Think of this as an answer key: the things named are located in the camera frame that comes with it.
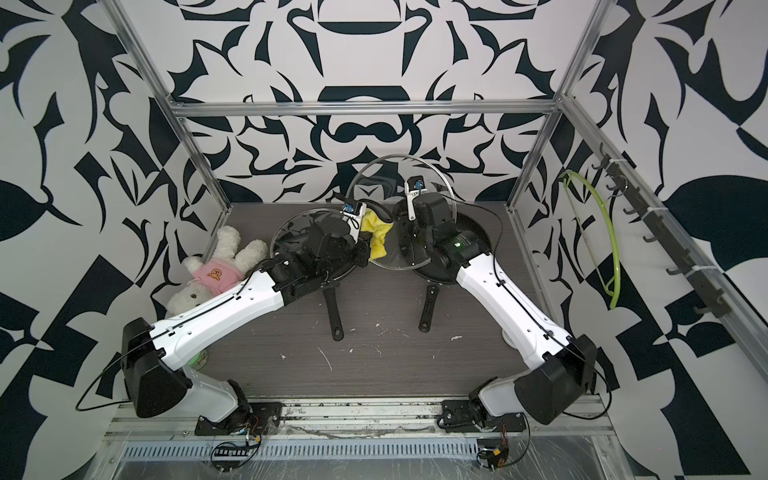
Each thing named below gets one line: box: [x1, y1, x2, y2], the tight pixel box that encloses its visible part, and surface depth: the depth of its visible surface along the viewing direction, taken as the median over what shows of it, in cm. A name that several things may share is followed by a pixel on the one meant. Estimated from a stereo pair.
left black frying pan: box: [271, 209, 356, 342], surface depth 56 cm
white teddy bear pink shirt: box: [167, 226, 268, 315], surface depth 95 cm
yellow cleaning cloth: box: [360, 207, 394, 261], surface depth 73 cm
